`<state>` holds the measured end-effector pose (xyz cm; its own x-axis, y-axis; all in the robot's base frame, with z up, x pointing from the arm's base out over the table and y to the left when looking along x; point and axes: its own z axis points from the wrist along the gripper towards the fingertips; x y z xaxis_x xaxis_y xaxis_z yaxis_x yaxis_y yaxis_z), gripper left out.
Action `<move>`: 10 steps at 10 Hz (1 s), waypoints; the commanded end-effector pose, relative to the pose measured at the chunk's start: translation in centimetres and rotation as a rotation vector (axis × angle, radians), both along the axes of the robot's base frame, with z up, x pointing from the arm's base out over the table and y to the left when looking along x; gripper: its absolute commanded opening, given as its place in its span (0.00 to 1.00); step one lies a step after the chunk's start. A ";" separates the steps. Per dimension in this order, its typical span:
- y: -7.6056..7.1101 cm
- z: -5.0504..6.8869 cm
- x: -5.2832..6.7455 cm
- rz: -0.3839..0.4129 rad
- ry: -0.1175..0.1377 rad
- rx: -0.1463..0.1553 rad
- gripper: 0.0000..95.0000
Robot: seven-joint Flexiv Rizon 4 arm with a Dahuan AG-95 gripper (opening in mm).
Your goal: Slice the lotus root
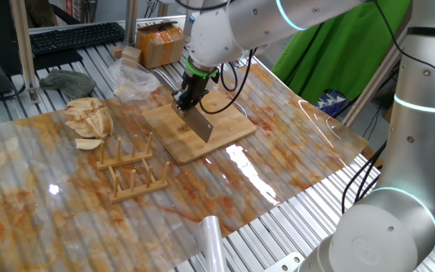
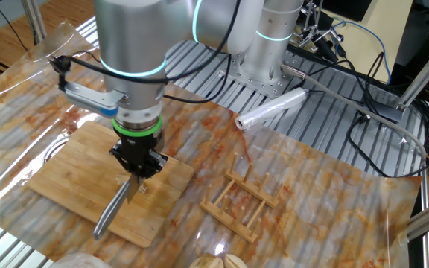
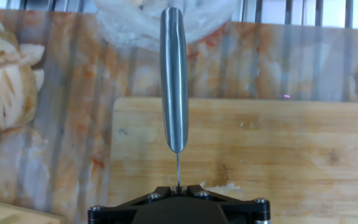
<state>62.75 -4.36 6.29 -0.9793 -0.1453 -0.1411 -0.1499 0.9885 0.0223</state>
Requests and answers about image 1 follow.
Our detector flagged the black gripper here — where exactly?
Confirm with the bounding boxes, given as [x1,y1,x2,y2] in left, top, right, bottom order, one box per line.
[171,73,211,113]

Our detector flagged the steel cleaver knife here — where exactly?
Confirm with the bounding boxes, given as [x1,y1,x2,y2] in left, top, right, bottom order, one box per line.
[152,69,215,144]

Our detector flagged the lotus root chunk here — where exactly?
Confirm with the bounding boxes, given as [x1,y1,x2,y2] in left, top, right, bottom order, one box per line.
[64,109,92,139]
[66,97,103,113]

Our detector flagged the pale lotus wedge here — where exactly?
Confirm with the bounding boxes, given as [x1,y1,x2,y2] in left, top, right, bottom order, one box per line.
[75,138,105,151]

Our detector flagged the bamboo cutting board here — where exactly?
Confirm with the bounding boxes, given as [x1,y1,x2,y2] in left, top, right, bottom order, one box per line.
[140,88,258,165]

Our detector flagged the clear plastic bag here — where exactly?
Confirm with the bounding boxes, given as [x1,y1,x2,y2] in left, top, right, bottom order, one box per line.
[109,57,162,104]

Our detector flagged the taped cardboard box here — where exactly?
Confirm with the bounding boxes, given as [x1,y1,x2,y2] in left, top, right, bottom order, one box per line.
[135,21,187,70]

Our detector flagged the wooden peg rack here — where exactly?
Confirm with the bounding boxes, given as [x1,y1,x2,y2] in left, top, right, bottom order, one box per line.
[95,131,171,205]

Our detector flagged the grey green cloth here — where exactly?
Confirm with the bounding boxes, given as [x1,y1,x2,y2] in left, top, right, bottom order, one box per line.
[39,68,97,100]

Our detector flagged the black keyboard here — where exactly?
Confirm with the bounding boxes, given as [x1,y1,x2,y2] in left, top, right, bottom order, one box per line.
[29,21,126,56]

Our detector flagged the black desk mat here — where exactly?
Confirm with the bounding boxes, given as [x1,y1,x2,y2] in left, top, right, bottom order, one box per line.
[31,48,85,73]

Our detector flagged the blue patterned bag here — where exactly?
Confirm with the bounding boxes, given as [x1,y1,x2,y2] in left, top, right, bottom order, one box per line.
[315,89,349,116]

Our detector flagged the clear plastic film roll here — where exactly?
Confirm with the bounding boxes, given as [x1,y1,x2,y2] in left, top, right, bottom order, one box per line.
[197,215,227,272]

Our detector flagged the green fabric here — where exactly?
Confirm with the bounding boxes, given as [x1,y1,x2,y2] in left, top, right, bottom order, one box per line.
[271,0,412,107]

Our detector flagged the marble pattern plastic sheet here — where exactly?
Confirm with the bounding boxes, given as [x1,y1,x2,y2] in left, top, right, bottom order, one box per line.
[0,63,370,272]

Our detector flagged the brown carton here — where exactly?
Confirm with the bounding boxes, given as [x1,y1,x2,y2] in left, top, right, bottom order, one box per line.
[383,101,402,128]

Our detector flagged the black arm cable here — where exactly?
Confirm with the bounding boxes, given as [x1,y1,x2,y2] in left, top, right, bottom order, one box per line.
[198,47,259,115]

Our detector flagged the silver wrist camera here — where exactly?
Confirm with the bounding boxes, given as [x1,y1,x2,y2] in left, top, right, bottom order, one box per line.
[182,10,200,44]

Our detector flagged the aluminium frame post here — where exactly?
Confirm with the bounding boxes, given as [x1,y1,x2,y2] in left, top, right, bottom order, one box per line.
[341,22,415,128]
[123,0,140,47]
[8,0,42,104]

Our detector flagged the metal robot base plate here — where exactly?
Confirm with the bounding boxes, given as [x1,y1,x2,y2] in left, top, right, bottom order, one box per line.
[264,252,307,272]

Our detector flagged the black floor cables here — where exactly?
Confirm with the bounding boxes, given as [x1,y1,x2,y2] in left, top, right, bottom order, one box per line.
[341,139,388,216]

